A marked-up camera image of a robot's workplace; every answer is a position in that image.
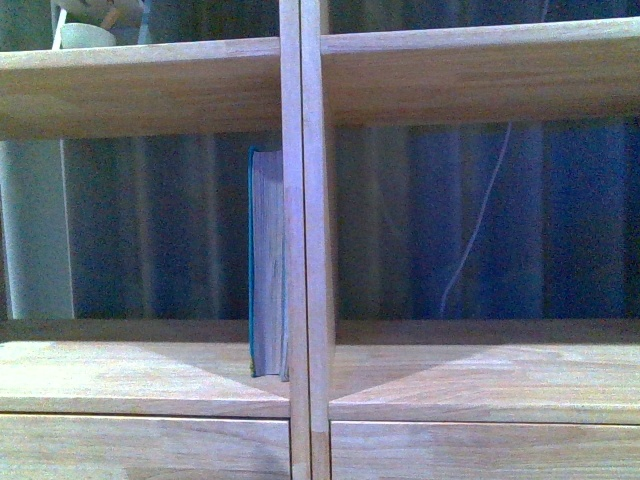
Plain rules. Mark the teal covered book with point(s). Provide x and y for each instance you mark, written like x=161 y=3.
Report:
x=268 y=323

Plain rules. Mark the dark blue curtain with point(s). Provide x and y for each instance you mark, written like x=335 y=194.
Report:
x=522 y=220

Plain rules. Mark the wooden bookshelf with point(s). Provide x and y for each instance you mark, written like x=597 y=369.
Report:
x=550 y=400

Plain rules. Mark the pale green bowl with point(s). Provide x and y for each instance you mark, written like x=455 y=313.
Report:
x=81 y=35

